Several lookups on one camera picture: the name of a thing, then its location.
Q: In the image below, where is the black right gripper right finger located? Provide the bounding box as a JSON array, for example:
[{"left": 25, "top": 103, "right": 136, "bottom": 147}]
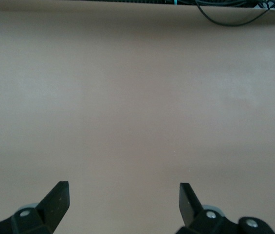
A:
[{"left": 175, "top": 182, "right": 275, "bottom": 234}]

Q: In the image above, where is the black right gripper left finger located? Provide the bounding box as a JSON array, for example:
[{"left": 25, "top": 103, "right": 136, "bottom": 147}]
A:
[{"left": 0, "top": 180, "right": 70, "bottom": 234}]

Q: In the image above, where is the black looped cable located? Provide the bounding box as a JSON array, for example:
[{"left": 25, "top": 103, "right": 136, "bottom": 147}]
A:
[{"left": 195, "top": 0, "right": 275, "bottom": 26}]

